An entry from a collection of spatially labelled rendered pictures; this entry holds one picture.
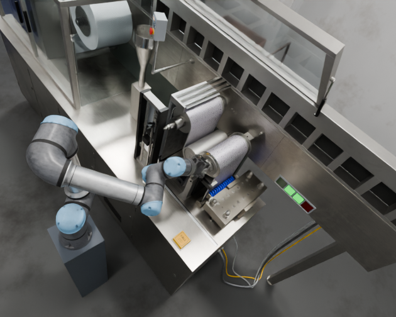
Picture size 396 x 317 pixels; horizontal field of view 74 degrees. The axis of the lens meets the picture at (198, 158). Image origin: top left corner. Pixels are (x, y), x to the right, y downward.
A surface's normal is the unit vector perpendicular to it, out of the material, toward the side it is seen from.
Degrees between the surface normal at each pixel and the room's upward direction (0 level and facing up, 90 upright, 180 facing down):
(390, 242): 90
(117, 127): 0
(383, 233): 90
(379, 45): 90
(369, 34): 90
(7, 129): 0
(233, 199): 0
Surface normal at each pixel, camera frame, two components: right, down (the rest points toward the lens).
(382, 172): -0.71, 0.44
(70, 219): 0.24, -0.48
